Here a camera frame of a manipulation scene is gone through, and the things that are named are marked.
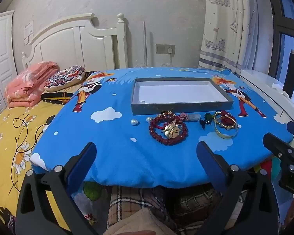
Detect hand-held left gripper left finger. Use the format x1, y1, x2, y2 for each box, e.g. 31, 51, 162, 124
16, 141, 100, 235

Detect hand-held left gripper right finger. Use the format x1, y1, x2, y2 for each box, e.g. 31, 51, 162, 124
196, 141, 278, 235

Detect smooth gold bangle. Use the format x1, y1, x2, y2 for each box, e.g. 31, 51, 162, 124
215, 125, 239, 140

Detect gold chain bracelet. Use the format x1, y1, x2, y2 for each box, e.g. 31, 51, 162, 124
214, 116, 239, 131

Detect dark green brooch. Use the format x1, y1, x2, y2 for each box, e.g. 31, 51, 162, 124
199, 113, 214, 130

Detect red rose ornament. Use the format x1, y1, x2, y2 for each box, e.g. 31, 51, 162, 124
220, 110, 236, 126

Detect jade pendant with pink cord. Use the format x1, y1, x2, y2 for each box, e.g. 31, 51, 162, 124
178, 112, 202, 123

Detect gold leaf brooch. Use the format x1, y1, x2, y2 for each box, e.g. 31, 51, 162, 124
162, 122, 183, 139

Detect dark red bead bracelet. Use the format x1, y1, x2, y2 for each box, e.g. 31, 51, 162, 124
149, 116, 189, 146

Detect grey shallow tray box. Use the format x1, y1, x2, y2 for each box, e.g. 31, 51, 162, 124
131, 78, 234, 116

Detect white crumpled tissue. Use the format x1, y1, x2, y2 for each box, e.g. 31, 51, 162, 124
271, 83, 288, 95

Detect black bottle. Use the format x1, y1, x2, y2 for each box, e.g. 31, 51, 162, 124
282, 50, 294, 99

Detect blue cartoon printed tablecloth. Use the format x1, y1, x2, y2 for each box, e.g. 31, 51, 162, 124
30, 67, 294, 189

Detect white window sill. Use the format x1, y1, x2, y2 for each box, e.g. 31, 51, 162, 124
240, 69, 294, 118

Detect plaid trousers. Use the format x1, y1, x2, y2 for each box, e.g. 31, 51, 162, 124
108, 185, 226, 235

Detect dark patterned cloth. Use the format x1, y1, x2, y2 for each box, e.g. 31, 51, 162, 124
40, 71, 98, 106

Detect beige cloth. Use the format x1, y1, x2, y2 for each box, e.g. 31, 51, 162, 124
108, 208, 177, 235

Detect yellow floral bedsheet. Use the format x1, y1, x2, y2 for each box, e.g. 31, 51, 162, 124
0, 100, 93, 233

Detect round patterned cushion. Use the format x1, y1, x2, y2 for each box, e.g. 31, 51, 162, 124
44, 65, 86, 93

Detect folded pink blanket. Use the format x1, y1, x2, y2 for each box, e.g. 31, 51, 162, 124
4, 61, 60, 108

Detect white charger plug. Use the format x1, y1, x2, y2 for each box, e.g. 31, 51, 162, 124
162, 48, 175, 67

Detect cream wooden headboard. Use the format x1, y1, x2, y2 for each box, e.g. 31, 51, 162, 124
22, 13, 129, 70

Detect ship printed curtain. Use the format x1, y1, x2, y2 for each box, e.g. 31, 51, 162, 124
198, 0, 260, 76

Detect white wardrobe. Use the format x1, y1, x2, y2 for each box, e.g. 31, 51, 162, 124
0, 10, 17, 123

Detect black cable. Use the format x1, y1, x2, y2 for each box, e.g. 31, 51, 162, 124
12, 116, 55, 191

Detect dark window frame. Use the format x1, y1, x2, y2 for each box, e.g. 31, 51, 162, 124
267, 0, 294, 98

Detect grey wall socket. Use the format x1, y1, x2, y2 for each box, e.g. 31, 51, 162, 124
156, 44, 176, 55

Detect paper notices on wall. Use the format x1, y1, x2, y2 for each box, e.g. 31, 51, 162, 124
23, 21, 35, 46

